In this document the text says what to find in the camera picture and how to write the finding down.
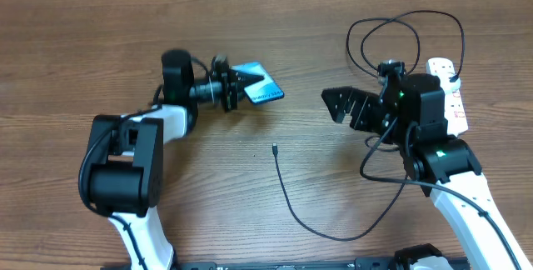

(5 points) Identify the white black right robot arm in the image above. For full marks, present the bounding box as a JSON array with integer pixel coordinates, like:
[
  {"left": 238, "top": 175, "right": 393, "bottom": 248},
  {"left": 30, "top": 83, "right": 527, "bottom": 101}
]
[{"left": 321, "top": 74, "right": 532, "bottom": 269}]

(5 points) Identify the Samsung Galaxy smartphone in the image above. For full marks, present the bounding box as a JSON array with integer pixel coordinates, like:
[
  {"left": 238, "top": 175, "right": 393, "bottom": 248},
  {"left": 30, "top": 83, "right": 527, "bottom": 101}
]
[{"left": 232, "top": 61, "right": 285, "bottom": 105}]

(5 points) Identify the white power strip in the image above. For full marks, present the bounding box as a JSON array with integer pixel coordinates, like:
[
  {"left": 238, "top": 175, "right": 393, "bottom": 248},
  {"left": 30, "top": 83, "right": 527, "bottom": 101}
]
[{"left": 426, "top": 57, "right": 468, "bottom": 137}]

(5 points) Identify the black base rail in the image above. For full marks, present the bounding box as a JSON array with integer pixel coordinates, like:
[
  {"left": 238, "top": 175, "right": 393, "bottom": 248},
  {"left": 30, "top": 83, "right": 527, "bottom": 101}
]
[{"left": 172, "top": 257, "right": 394, "bottom": 270}]

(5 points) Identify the white charger plug adapter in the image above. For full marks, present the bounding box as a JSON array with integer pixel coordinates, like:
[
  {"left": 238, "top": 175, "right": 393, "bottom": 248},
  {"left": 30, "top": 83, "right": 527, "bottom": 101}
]
[{"left": 437, "top": 72, "right": 461, "bottom": 94}]

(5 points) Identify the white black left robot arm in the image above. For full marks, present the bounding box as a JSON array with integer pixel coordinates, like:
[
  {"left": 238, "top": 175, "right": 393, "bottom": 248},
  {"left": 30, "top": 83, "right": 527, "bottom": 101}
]
[{"left": 78, "top": 49, "right": 265, "bottom": 270}]

